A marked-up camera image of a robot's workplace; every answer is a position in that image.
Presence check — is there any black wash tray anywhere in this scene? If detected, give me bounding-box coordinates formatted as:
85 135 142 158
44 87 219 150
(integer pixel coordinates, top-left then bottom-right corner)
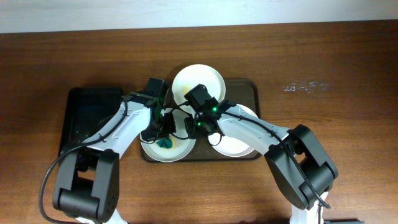
58 87 123 154

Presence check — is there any pink plate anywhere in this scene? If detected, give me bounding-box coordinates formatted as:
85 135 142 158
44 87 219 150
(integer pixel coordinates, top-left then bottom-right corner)
207 103 261 158

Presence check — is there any cream plate with yellow stain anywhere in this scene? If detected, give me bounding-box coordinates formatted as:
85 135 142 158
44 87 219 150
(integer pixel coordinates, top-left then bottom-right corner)
172 64 226 105

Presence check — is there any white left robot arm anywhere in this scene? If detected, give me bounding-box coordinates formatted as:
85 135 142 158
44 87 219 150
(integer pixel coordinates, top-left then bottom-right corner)
52 78 175 223

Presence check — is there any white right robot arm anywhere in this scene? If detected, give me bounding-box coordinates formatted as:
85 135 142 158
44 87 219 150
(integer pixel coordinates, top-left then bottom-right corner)
185 84 338 223

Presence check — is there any grey plate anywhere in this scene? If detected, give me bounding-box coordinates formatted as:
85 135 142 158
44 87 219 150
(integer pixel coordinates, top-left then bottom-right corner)
141 110 196 162

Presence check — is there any green yellow sponge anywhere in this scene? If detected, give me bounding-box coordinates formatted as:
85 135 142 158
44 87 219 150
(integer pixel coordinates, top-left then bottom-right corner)
156 138 174 149

